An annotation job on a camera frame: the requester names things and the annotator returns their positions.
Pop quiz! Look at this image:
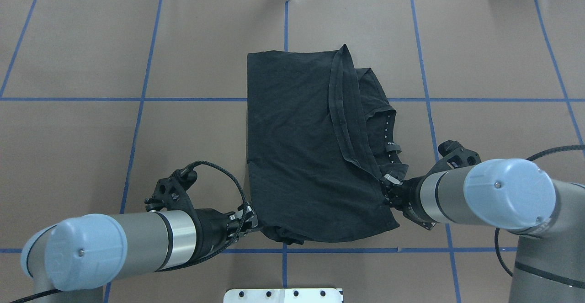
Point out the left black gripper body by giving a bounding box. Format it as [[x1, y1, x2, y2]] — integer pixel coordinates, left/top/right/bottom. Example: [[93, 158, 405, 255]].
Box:
[[196, 208, 234, 258]]

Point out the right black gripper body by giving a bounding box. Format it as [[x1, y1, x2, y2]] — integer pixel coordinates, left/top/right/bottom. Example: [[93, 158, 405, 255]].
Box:
[[396, 177, 435, 230]]

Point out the black graphic t-shirt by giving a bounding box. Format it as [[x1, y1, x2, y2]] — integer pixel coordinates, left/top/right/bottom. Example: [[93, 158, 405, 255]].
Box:
[[247, 45, 408, 245]]

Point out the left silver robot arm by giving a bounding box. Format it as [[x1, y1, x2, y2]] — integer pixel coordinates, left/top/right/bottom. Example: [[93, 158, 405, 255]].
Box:
[[18, 205, 258, 303]]

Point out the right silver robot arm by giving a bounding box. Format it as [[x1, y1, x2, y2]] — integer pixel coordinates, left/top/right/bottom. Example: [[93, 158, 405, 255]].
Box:
[[382, 159, 585, 303]]

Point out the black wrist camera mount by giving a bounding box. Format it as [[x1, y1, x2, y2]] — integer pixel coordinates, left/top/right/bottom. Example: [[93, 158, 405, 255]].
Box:
[[144, 165, 198, 216]]

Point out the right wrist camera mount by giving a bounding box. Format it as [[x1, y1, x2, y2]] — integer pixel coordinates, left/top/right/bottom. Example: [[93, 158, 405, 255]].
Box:
[[436, 140, 482, 171]]

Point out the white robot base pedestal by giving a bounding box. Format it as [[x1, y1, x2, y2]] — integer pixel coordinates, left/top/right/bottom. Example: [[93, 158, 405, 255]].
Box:
[[223, 287, 344, 303]]

